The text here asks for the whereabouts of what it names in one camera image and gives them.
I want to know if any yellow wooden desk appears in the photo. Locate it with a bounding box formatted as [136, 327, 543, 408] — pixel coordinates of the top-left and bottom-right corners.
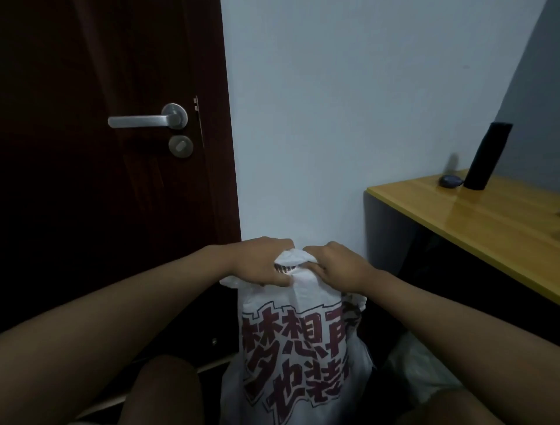
[364, 168, 560, 346]

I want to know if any person's right leg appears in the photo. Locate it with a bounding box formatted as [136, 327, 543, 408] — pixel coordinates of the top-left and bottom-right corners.
[409, 387, 506, 425]

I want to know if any silver round door lock knob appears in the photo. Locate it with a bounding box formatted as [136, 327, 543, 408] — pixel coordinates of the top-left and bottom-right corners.
[168, 135, 194, 158]

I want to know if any dark brown wooden door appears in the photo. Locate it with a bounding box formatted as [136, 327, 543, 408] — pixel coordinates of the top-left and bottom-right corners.
[0, 0, 242, 382]

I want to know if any person's left hand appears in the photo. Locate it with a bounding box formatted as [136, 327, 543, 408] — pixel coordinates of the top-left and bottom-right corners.
[224, 237, 295, 288]

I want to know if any person's right hand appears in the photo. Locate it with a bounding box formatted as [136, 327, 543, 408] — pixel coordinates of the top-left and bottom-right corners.
[303, 241, 380, 295]

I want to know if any plain white plastic bag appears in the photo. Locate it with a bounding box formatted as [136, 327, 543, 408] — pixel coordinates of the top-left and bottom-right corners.
[384, 332, 465, 408]

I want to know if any person's leg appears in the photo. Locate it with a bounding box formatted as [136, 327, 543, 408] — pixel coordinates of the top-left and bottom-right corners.
[409, 387, 506, 425]
[119, 355, 205, 425]

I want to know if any metal door latch plate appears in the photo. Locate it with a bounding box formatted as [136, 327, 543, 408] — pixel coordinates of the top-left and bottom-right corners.
[192, 96, 206, 150]

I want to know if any person's right forearm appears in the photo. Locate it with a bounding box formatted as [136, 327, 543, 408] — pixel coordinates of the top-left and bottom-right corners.
[368, 268, 560, 425]

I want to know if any person's left forearm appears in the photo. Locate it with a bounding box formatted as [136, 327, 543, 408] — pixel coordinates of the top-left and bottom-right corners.
[0, 245, 232, 425]

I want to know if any tall black cylinder bottle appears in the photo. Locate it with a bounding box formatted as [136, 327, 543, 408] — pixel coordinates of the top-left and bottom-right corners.
[463, 122, 514, 191]

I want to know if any white red-printed plastic bag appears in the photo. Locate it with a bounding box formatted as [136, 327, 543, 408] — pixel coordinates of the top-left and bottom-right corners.
[219, 249, 375, 425]

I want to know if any silver lever door handle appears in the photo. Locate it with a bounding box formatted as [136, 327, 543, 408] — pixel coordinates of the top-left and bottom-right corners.
[108, 103, 189, 130]

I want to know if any person's left leg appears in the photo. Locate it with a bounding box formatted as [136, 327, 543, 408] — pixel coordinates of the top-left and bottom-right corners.
[119, 355, 205, 425]

